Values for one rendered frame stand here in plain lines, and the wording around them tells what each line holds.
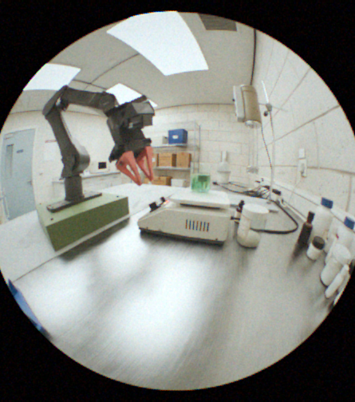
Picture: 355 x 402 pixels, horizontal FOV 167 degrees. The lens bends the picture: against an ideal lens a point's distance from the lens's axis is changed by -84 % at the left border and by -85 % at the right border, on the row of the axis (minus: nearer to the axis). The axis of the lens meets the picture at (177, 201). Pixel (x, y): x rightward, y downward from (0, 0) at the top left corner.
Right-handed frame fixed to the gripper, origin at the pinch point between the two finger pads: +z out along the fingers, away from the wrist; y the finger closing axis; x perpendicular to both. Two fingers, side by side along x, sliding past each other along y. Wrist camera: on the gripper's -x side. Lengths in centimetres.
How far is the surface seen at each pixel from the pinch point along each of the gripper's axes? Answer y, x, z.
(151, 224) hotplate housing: -4.2, -0.3, 9.4
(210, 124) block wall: 239, 66, -72
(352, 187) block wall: 19, -52, 24
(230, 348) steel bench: -16.5, -21.7, 20.1
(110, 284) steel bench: -18.6, -6.7, 11.7
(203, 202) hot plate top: 1.7, -10.6, 9.5
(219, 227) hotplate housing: 1.6, -11.7, 15.2
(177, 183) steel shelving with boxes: 164, 154, 5
